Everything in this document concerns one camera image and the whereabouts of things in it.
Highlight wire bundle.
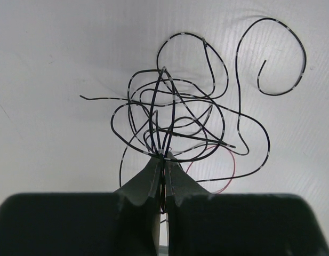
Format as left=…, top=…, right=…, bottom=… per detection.
left=79, top=18, right=307, bottom=214

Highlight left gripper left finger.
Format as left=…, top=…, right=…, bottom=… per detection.
left=0, top=158, right=161, bottom=255

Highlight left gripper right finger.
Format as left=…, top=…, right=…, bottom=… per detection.
left=164, top=156, right=329, bottom=255

